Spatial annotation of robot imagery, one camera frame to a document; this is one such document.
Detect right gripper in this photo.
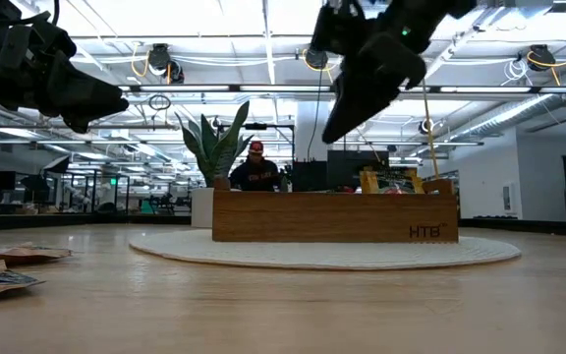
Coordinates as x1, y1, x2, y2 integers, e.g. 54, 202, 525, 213
311, 0, 431, 145

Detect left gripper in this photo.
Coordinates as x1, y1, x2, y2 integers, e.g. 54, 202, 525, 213
0, 0, 131, 134

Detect yellow green snack packet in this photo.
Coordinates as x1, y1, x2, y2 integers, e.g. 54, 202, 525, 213
360, 165, 425, 195

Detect wooden three-compartment tray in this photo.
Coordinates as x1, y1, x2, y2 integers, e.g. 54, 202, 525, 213
211, 177, 460, 244

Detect large black monitor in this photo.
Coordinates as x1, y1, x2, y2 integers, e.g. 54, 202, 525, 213
325, 149, 391, 192

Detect black box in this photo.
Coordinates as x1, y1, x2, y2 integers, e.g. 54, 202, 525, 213
290, 160, 328, 193

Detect linear ceiling light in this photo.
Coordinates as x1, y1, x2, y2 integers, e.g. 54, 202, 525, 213
118, 83, 566, 95

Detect green snake plant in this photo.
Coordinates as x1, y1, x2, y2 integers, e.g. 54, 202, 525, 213
174, 100, 255, 191

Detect person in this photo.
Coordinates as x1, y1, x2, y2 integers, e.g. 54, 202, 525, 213
228, 141, 282, 193

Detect white round plate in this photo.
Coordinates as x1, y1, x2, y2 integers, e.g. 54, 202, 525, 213
128, 228, 523, 272

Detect black ceiling cable reel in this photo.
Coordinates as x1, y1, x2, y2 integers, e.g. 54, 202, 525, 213
527, 43, 558, 73
146, 42, 186, 86
304, 47, 329, 71

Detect yellow cable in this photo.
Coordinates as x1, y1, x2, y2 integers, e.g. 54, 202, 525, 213
419, 81, 442, 182

